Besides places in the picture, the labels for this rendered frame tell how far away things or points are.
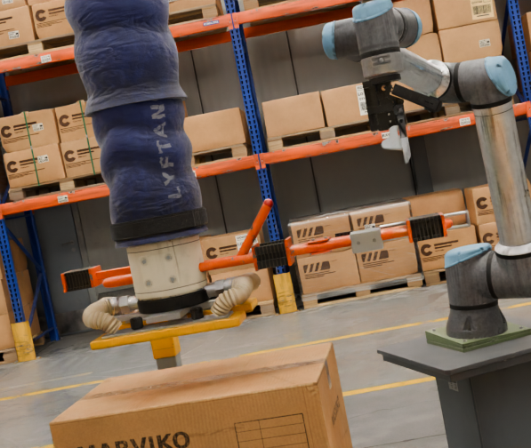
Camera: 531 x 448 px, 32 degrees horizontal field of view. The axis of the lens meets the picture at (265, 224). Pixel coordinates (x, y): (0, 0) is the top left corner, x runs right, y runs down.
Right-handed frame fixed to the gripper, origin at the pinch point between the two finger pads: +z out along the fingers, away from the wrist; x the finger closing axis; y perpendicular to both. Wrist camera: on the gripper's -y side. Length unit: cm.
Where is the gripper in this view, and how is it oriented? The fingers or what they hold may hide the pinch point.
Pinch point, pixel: (409, 163)
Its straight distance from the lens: 209.6
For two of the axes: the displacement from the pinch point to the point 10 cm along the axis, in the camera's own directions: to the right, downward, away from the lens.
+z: 1.9, 9.8, 0.5
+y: -9.7, 1.8, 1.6
